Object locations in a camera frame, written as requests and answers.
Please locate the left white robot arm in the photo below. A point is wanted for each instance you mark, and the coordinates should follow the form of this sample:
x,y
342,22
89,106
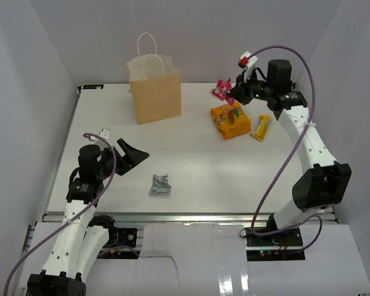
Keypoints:
x,y
83,234

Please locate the aluminium frame rail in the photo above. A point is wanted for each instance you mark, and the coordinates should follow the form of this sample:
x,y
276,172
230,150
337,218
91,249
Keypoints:
x,y
231,218

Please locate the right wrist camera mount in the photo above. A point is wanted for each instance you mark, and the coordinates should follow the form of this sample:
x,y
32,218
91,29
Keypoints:
x,y
247,62

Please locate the brown paper bag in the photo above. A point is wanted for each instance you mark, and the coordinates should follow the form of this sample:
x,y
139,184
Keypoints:
x,y
155,86

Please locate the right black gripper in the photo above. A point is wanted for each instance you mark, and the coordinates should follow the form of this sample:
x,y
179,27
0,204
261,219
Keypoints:
x,y
240,92

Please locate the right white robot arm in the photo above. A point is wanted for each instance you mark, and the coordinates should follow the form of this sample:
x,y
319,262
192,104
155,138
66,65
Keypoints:
x,y
324,180

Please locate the pink snack packet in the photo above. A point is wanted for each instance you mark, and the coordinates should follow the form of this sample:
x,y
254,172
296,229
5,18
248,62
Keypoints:
x,y
222,89
229,98

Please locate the large orange candy bag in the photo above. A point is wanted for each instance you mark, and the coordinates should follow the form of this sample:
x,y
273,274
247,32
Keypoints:
x,y
231,120

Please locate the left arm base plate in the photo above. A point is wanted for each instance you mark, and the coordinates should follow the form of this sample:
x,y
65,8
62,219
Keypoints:
x,y
122,236

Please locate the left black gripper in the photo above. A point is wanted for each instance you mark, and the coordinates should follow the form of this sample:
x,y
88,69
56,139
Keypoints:
x,y
132,158

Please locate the small yellow snack bar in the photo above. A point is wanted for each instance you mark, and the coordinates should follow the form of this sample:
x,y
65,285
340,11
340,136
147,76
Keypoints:
x,y
260,133

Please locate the silver foil snack packet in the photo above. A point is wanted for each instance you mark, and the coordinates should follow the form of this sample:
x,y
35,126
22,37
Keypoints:
x,y
160,185

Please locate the pink snack packet back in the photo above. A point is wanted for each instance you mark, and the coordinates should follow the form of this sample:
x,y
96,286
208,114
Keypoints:
x,y
222,89

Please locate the pink snack packet front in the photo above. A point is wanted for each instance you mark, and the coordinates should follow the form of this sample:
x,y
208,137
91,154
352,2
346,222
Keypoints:
x,y
229,98

